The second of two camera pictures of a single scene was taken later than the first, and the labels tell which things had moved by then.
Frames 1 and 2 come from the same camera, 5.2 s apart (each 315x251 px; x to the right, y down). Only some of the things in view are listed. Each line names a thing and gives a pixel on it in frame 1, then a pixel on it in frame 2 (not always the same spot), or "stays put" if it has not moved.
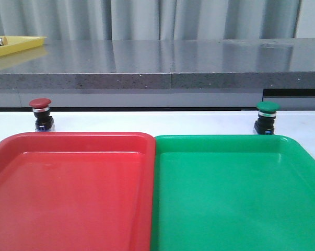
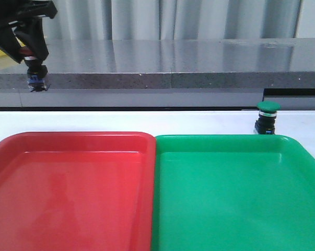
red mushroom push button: x=44 y=122 → x=36 y=72
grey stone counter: x=155 y=73 stays put
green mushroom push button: x=265 y=124 stays put
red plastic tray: x=72 y=191 stays put
